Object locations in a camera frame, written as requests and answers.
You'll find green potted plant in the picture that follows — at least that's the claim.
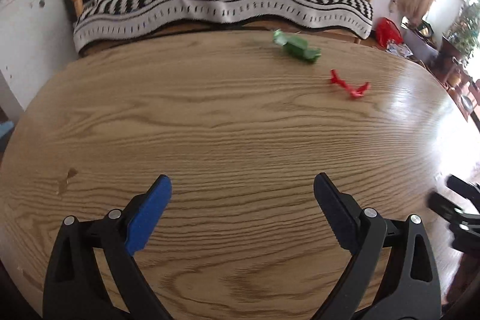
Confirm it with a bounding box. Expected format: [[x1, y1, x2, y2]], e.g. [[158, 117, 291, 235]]
[[448, 2, 479, 62]]

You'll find red candy wrapper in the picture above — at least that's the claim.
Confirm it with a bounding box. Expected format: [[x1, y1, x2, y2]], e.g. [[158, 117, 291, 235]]
[[329, 69, 370, 99]]

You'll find red plastic bag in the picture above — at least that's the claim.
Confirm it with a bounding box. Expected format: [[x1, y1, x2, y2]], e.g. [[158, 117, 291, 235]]
[[375, 17, 404, 49]]

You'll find green candy wrapper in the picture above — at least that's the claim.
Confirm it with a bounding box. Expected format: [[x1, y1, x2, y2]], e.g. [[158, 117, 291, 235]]
[[272, 29, 321, 63]]

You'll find white side cabinet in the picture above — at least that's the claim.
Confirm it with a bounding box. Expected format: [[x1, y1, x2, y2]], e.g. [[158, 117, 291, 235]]
[[1, 0, 78, 123]]

